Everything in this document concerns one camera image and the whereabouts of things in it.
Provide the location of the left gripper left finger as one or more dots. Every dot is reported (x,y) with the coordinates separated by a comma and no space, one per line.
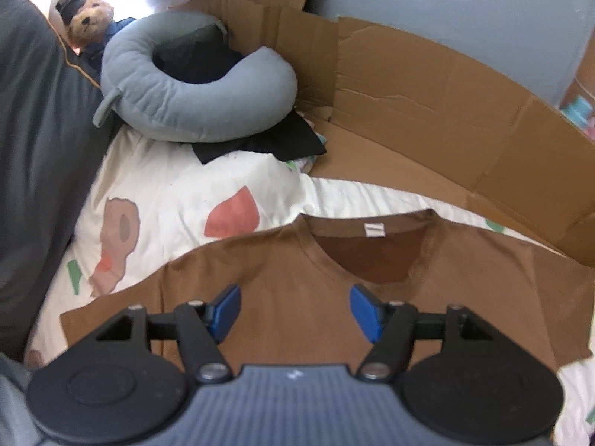
(201,327)

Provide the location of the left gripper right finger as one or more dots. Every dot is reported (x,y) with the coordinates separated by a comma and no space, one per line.
(390,328)

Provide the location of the blue cap detergent bottle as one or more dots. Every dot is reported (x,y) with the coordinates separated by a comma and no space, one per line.
(578,112)

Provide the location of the dark grey pillow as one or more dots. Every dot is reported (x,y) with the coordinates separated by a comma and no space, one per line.
(50,155)

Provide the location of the grey neck pillow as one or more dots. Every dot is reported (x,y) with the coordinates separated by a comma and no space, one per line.
(253,96)

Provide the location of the teddy bear toy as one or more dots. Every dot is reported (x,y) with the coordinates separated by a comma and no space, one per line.
(89,26)

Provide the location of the brown t-shirt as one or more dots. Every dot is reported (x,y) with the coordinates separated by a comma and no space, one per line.
(295,283)

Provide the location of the black cloth under pillow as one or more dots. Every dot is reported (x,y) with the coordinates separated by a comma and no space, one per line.
(291,138)

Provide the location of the cream bear print blanket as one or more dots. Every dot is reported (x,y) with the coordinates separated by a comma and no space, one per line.
(154,202)

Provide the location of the grey-blue garment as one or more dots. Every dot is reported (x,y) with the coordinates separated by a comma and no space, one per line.
(16,425)

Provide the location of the brown cardboard sheet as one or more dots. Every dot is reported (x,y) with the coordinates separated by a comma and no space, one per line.
(513,157)

